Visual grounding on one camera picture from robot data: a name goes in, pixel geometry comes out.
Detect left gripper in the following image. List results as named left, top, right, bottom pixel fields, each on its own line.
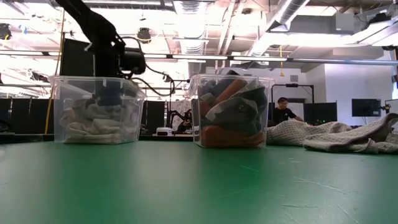
left=93, top=49, right=125, bottom=106

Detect clear plastic bin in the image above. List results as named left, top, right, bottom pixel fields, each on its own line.
left=49, top=75, right=147, bottom=146
left=188, top=73, right=275, bottom=149

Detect white towel brown grid lines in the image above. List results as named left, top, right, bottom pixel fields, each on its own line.
left=63, top=124, right=139, bottom=144

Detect dark grey terry towel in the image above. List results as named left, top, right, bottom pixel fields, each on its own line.
left=198, top=70, right=240, bottom=97

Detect pale grey towel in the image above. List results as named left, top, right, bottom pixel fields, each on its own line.
left=266, top=119, right=354, bottom=147

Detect black and red device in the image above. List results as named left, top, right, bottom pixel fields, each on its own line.
left=60, top=37, right=124, bottom=78

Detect black partition panel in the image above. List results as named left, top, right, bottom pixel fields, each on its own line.
left=303, top=102, right=338, bottom=126
left=0, top=98, right=54, bottom=135
left=146, top=101, right=166, bottom=135

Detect small white device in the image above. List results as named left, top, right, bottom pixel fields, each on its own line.
left=156, top=126, right=174, bottom=137

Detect black ceiling-mounted device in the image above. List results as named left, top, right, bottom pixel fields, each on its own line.
left=0, top=23, right=12, bottom=41

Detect green table mat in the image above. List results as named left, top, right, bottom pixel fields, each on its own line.
left=0, top=139, right=398, bottom=224

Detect long ceiling light bar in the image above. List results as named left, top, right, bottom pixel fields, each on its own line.
left=123, top=53, right=398, bottom=66

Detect person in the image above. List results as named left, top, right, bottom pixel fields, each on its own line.
left=271, top=96, right=307, bottom=128

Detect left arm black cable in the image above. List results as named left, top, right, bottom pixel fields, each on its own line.
left=121, top=35, right=177, bottom=98

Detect yellow cable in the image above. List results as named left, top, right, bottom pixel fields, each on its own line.
left=44, top=9, right=67, bottom=135

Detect silver ribbed air duct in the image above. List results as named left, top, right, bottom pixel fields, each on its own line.
left=173, top=0, right=210, bottom=78
left=248, top=0, right=312, bottom=57

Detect yellow hanging ceiling cord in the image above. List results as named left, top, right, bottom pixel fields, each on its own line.
left=277, top=45, right=285, bottom=78

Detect black frame stand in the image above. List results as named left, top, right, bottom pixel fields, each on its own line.
left=271, top=83, right=315, bottom=125

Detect black wall monitor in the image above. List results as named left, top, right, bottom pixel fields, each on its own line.
left=351, top=98, right=382, bottom=118

